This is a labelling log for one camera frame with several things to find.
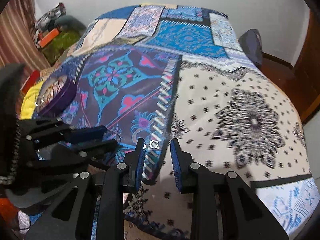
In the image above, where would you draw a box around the purple heart-shaped tin box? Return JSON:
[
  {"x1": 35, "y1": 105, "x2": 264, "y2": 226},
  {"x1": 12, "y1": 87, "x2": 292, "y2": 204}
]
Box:
[{"x1": 35, "y1": 75, "x2": 76, "y2": 117}]

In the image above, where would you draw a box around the yellow towel blanket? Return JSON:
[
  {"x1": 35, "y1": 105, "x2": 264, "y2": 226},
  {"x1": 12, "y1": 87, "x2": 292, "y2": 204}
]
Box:
[{"x1": 20, "y1": 81, "x2": 44, "y2": 120}]

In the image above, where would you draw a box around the red box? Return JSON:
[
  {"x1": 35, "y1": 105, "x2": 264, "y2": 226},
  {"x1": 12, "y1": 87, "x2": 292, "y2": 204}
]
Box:
[{"x1": 20, "y1": 69, "x2": 40, "y2": 95}]

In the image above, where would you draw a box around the blue patchwork bed cover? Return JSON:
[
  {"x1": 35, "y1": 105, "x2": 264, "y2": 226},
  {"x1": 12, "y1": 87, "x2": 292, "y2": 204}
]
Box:
[{"x1": 52, "y1": 5, "x2": 319, "y2": 239}]

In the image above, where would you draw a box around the green patterned storage box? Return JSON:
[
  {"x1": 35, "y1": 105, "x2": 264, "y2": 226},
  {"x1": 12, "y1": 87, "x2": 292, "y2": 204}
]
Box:
[{"x1": 42, "y1": 30, "x2": 80, "y2": 66}]

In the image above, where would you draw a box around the orange shoe box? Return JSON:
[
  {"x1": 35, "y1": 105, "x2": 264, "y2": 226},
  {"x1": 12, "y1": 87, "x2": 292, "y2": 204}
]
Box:
[{"x1": 39, "y1": 28, "x2": 60, "y2": 48}]

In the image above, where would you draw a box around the red striped curtain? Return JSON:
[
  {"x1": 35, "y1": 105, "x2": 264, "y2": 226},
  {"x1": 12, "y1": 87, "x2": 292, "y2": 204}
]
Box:
[{"x1": 1, "y1": 0, "x2": 50, "y2": 71}]

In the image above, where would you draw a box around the dark green pillow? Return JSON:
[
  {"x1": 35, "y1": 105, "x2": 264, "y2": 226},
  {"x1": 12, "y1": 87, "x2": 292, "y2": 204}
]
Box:
[{"x1": 54, "y1": 15, "x2": 86, "y2": 31}]

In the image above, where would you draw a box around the pile of patterned clothes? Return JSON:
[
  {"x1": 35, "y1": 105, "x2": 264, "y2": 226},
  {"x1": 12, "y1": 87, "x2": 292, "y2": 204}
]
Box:
[{"x1": 35, "y1": 3, "x2": 66, "y2": 32}]

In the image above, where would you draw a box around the grey blue backpack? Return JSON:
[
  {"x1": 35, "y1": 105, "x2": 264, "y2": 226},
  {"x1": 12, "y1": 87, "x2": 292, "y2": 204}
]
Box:
[{"x1": 238, "y1": 29, "x2": 263, "y2": 68}]

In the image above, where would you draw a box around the brown wooden door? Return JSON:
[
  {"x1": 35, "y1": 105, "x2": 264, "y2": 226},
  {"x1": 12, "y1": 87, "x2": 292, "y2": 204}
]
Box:
[{"x1": 293, "y1": 12, "x2": 319, "y2": 124}]

